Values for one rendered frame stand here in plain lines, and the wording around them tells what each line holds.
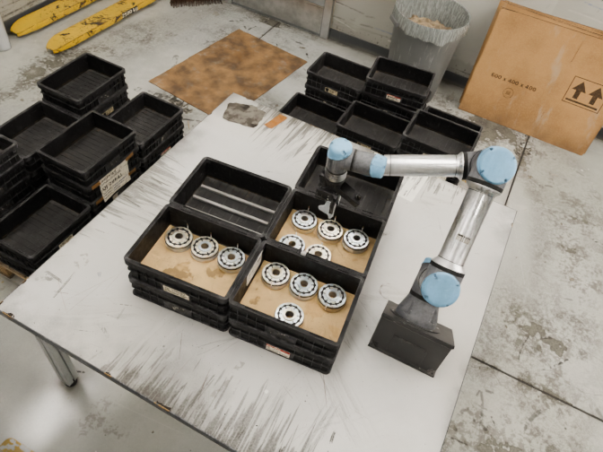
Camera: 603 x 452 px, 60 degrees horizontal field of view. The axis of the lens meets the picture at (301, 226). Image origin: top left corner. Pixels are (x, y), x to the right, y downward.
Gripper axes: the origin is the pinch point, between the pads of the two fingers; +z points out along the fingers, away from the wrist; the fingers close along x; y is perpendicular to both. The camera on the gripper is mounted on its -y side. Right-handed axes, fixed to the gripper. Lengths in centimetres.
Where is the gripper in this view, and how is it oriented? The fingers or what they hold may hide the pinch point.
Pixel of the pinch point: (334, 211)
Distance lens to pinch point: 194.7
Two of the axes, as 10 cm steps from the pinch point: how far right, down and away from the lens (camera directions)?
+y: -9.2, -3.5, 1.6
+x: -3.8, 7.5, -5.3
